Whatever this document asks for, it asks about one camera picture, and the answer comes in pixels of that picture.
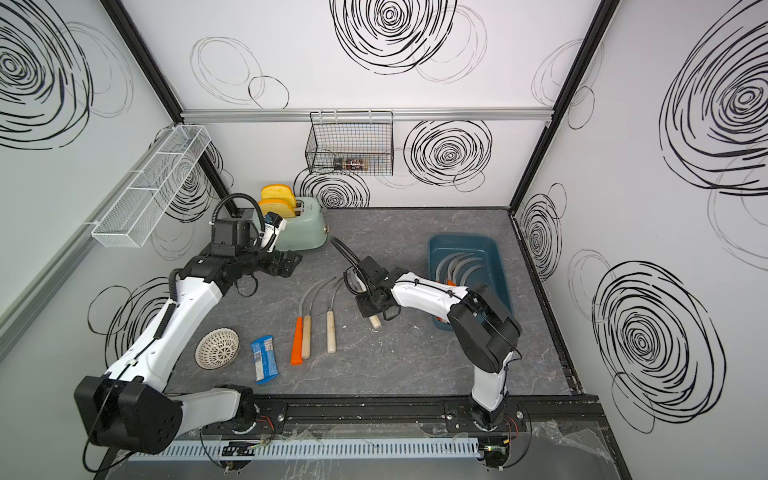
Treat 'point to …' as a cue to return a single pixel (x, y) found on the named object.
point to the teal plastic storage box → (469, 260)
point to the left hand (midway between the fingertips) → (284, 250)
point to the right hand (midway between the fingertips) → (366, 307)
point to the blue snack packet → (265, 359)
